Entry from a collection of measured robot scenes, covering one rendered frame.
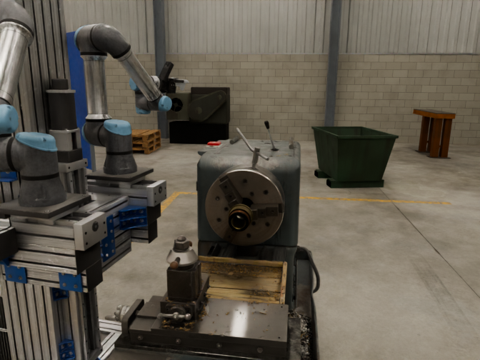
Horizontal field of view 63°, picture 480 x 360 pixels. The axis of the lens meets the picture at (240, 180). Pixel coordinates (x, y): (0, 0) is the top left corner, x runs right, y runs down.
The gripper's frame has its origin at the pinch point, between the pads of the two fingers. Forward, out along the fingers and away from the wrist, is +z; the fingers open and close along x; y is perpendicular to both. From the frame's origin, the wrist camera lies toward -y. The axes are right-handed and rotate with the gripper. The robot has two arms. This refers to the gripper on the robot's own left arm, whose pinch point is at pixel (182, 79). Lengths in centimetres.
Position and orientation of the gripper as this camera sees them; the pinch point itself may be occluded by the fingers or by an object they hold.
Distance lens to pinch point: 232.8
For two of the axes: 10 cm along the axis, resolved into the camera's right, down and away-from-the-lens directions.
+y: -1.2, 9.4, 3.1
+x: 8.0, 2.8, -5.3
